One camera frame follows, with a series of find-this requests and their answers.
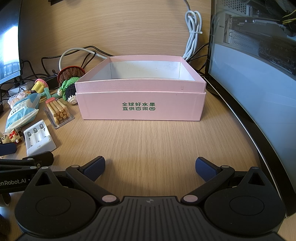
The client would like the curved computer monitor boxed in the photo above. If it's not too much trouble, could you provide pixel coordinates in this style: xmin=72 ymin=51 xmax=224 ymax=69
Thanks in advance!
xmin=205 ymin=0 xmax=296 ymax=219

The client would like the teal plastic toy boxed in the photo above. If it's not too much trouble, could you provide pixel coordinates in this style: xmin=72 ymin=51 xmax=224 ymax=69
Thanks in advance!
xmin=39 ymin=87 xmax=59 ymax=100

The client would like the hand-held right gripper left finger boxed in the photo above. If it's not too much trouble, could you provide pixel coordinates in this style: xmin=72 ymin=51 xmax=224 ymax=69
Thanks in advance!
xmin=27 ymin=156 xmax=119 ymax=205

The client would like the grey cable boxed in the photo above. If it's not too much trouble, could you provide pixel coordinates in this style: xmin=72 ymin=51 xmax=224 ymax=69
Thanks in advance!
xmin=59 ymin=47 xmax=112 ymax=70

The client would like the flat computer monitor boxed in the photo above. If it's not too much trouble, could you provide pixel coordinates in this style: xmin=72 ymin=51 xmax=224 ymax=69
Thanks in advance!
xmin=0 ymin=0 xmax=26 ymax=87

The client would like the biscuit stick packet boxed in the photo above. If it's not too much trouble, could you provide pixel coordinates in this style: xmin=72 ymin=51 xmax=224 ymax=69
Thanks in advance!
xmin=44 ymin=98 xmax=76 ymax=130

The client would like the small red toy figure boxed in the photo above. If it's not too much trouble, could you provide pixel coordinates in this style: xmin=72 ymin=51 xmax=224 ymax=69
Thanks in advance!
xmin=9 ymin=128 xmax=25 ymax=143

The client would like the crocheted doll with brown hair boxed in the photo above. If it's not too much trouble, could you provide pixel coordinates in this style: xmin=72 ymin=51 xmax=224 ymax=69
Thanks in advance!
xmin=57 ymin=67 xmax=86 ymax=106

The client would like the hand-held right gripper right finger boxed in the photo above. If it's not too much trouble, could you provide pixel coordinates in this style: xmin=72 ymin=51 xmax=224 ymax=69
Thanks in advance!
xmin=180 ymin=157 xmax=272 ymax=205

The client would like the clear pink candy packet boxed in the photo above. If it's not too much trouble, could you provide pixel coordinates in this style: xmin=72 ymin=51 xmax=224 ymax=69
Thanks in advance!
xmin=8 ymin=91 xmax=32 ymax=108

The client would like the yellow and pink toy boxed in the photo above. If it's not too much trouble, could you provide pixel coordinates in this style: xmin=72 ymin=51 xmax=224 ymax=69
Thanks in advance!
xmin=31 ymin=78 xmax=50 ymax=94

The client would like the blue and white snack packet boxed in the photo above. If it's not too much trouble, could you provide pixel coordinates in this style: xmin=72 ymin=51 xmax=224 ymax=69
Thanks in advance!
xmin=5 ymin=93 xmax=40 ymax=134

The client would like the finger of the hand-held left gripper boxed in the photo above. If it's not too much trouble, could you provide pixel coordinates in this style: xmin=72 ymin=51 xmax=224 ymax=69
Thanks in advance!
xmin=22 ymin=151 xmax=54 ymax=167
xmin=0 ymin=143 xmax=17 ymax=156

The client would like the pink cardboard box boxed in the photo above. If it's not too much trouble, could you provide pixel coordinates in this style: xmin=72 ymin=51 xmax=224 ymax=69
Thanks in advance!
xmin=74 ymin=55 xmax=207 ymax=121

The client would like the black cable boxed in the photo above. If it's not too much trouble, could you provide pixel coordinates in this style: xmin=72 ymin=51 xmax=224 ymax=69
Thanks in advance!
xmin=187 ymin=42 xmax=210 ymax=77
xmin=41 ymin=45 xmax=116 ymax=78
xmin=20 ymin=60 xmax=50 ymax=87

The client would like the black power adapter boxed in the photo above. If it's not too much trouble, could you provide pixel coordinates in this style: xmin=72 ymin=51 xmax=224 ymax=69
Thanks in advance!
xmin=45 ymin=76 xmax=60 ymax=90

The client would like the white bundled cable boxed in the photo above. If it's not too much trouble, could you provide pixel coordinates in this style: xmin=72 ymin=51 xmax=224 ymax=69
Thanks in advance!
xmin=182 ymin=0 xmax=204 ymax=61

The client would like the white power strip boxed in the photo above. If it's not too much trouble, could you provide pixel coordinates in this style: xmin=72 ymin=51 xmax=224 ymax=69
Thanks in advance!
xmin=8 ymin=84 xmax=32 ymax=96

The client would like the white battery charger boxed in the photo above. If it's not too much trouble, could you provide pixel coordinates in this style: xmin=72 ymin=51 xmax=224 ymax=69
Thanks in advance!
xmin=24 ymin=120 xmax=57 ymax=156

